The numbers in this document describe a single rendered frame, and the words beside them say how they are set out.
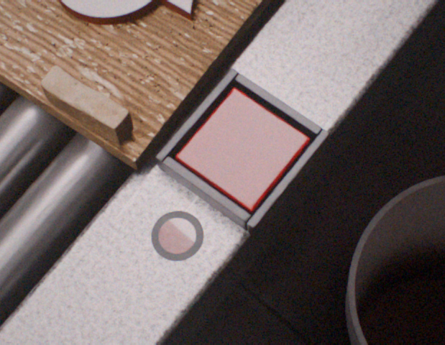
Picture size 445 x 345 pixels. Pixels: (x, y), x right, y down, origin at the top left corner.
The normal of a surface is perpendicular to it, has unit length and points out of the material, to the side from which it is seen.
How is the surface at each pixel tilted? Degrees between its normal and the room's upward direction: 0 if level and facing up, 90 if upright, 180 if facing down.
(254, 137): 0
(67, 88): 9
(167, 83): 0
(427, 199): 87
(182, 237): 0
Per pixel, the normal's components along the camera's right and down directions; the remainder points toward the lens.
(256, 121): -0.07, -0.39
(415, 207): 0.38, 0.82
